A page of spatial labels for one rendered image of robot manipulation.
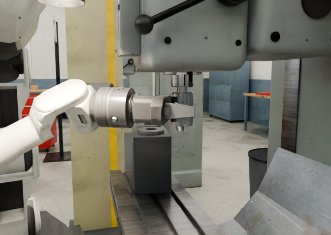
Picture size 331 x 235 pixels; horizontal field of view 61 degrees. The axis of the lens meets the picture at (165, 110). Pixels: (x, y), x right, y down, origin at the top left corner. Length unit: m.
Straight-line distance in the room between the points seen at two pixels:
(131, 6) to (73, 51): 1.75
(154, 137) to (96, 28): 1.54
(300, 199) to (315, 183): 0.06
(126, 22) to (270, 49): 0.26
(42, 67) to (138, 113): 9.12
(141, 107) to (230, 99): 7.30
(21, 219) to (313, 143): 1.07
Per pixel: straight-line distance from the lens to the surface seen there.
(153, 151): 0.90
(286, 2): 0.57
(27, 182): 1.20
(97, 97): 0.60
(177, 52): 0.48
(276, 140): 0.95
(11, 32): 0.85
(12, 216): 1.32
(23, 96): 1.11
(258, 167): 2.47
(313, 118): 0.82
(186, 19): 0.50
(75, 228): 1.89
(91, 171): 2.41
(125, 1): 0.56
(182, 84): 0.57
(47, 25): 9.74
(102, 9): 2.34
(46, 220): 1.66
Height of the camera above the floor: 1.30
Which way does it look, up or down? 7 degrees down
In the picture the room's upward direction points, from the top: straight up
